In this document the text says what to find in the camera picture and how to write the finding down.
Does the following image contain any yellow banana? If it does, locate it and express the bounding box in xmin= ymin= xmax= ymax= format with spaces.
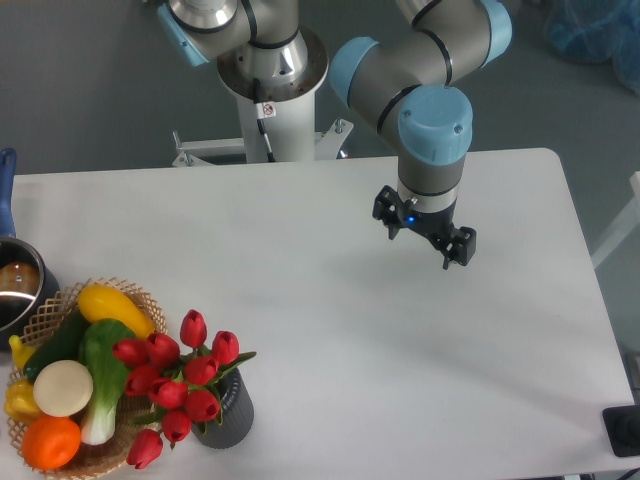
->
xmin=8 ymin=335 xmax=36 ymax=370

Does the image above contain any blue handled saucepan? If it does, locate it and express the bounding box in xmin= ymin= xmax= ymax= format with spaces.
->
xmin=1 ymin=148 xmax=59 ymax=352

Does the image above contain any black pedestal cable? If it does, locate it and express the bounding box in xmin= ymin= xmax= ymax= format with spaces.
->
xmin=252 ymin=77 xmax=277 ymax=163

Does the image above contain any green bok choy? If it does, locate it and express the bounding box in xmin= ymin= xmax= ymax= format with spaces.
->
xmin=79 ymin=319 xmax=135 ymax=446

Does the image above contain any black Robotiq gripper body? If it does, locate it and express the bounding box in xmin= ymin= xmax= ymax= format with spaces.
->
xmin=398 ymin=201 xmax=456 ymax=247

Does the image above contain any red tulip bouquet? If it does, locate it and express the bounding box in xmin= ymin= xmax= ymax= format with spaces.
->
xmin=113 ymin=309 xmax=256 ymax=469

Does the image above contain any black device at table edge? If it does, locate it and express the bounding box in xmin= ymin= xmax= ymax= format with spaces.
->
xmin=602 ymin=405 xmax=639 ymax=458

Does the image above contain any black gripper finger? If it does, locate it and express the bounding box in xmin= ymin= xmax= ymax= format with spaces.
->
xmin=372 ymin=185 xmax=403 ymax=240
xmin=429 ymin=226 xmax=477 ymax=270

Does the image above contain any white frame at right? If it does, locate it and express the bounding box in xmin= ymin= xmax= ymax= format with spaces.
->
xmin=591 ymin=171 xmax=639 ymax=269

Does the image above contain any woven wicker basket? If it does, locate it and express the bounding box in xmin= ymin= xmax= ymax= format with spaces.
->
xmin=20 ymin=278 xmax=167 ymax=479

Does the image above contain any yellow bell pepper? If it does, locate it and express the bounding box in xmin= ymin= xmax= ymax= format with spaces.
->
xmin=4 ymin=378 xmax=43 ymax=425

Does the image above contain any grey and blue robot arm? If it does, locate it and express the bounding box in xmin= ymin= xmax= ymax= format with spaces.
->
xmin=158 ymin=1 xmax=512 ymax=265

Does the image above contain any blue mesh bag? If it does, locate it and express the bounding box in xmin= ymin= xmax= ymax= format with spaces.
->
xmin=543 ymin=1 xmax=639 ymax=93

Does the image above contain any orange fruit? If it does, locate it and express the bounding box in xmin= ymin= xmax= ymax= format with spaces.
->
xmin=21 ymin=416 xmax=81 ymax=470

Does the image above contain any dark green cucumber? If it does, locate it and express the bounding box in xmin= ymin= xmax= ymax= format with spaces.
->
xmin=23 ymin=309 xmax=90 ymax=383

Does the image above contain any yellow squash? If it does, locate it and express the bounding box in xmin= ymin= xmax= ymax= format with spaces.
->
xmin=77 ymin=284 xmax=156 ymax=339

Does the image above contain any dark grey ribbed vase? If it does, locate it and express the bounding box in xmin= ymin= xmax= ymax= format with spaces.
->
xmin=192 ymin=369 xmax=254 ymax=450

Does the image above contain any cream round bun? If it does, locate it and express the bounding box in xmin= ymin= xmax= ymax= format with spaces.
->
xmin=33 ymin=360 xmax=93 ymax=417

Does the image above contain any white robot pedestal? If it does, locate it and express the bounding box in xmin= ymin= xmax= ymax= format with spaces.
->
xmin=171 ymin=27 xmax=354 ymax=168

